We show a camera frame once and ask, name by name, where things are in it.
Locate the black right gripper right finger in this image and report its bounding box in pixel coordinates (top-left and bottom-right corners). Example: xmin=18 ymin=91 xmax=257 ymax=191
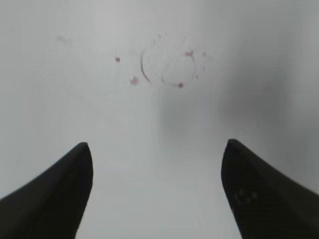
xmin=221 ymin=139 xmax=319 ymax=239

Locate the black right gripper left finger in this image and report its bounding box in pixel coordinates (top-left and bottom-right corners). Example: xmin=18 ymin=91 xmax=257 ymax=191
xmin=0 ymin=142 xmax=93 ymax=239

